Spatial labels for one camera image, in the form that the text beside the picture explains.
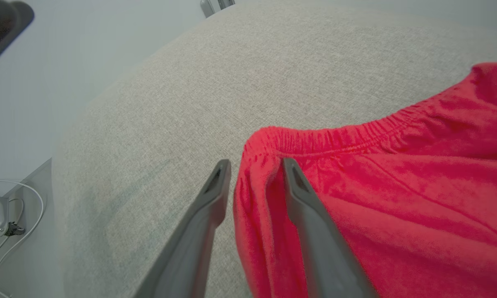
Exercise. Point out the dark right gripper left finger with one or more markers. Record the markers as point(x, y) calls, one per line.
point(194, 240)

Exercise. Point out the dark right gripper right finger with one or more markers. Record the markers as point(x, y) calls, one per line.
point(318, 240)

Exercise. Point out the red shorts with white stripe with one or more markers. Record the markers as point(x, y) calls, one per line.
point(418, 207)

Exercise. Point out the dark grey rounded object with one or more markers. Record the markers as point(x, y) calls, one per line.
point(0, 25)

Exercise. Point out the grey double partition post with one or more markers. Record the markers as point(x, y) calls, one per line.
point(215, 6)

